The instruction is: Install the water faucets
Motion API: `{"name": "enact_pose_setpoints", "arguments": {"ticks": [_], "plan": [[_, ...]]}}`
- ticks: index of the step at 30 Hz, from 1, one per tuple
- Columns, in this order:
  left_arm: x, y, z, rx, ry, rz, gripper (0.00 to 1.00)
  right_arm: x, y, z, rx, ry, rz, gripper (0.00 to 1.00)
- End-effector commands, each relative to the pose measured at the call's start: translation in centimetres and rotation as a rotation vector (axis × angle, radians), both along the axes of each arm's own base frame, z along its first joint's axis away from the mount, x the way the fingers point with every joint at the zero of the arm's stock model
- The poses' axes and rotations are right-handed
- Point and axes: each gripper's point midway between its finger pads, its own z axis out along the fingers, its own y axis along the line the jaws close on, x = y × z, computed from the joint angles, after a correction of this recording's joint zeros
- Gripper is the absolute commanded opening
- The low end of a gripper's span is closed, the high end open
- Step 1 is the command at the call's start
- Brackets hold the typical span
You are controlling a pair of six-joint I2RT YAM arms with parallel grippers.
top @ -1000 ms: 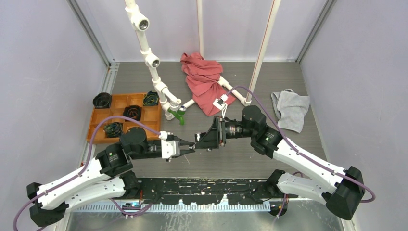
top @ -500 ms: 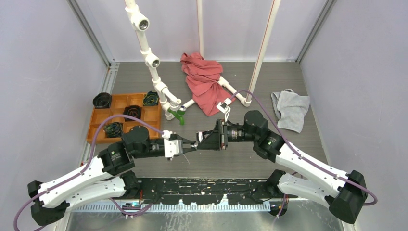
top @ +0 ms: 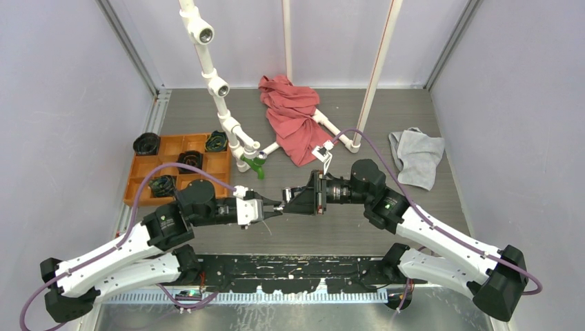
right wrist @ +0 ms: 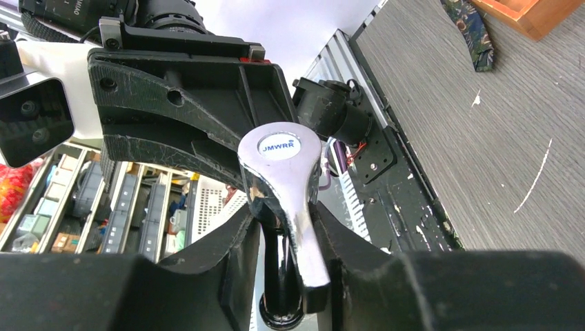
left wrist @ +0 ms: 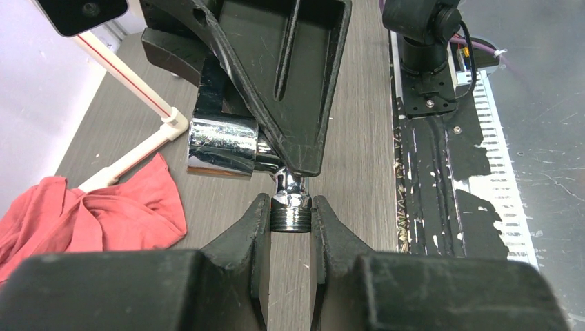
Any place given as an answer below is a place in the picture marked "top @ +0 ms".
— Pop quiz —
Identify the red cloth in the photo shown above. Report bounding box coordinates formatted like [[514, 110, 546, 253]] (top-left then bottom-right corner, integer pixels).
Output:
[[258, 75, 332, 167]]

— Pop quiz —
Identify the orange compartment tray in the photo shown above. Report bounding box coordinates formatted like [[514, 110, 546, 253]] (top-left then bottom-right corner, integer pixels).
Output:
[[123, 133, 232, 207]]

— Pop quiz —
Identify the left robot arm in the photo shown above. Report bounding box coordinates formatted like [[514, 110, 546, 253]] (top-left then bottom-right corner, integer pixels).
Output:
[[40, 179, 281, 323]]

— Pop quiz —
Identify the green plastic faucet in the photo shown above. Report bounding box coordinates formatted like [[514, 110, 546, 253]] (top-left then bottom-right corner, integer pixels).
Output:
[[240, 151, 268, 180]]

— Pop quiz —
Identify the white PVC pipe frame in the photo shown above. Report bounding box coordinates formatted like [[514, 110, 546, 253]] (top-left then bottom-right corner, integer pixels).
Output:
[[179, 0, 402, 179]]

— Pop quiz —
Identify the rolled green tie in tray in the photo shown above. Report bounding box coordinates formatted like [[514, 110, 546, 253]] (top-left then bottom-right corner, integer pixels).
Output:
[[205, 130, 228, 152]]

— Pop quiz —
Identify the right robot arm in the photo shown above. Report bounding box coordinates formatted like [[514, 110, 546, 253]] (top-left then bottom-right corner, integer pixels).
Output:
[[282, 159, 528, 322]]

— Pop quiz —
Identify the rolled dark red tie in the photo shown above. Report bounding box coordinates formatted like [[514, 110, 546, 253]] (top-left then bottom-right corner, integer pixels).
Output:
[[177, 150, 204, 170]]

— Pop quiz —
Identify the grey cloth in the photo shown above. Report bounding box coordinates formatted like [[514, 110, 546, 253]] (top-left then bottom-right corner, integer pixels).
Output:
[[388, 127, 445, 191]]

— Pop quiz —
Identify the chrome water faucet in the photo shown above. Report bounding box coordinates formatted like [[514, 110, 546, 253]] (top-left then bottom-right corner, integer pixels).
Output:
[[273, 186, 305, 214]]

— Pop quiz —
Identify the unrolled dark patterned necktie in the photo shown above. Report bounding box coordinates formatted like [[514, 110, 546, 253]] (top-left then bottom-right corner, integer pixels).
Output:
[[148, 174, 176, 198]]

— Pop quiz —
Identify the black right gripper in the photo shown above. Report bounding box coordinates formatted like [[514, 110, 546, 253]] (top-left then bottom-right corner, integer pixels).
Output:
[[283, 169, 370, 215]]

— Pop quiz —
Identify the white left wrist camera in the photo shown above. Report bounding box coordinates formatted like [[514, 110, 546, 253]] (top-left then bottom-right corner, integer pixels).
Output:
[[233, 185, 264, 228]]

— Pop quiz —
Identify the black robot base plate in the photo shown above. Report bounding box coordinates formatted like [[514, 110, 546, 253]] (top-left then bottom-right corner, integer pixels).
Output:
[[172, 254, 406, 294]]

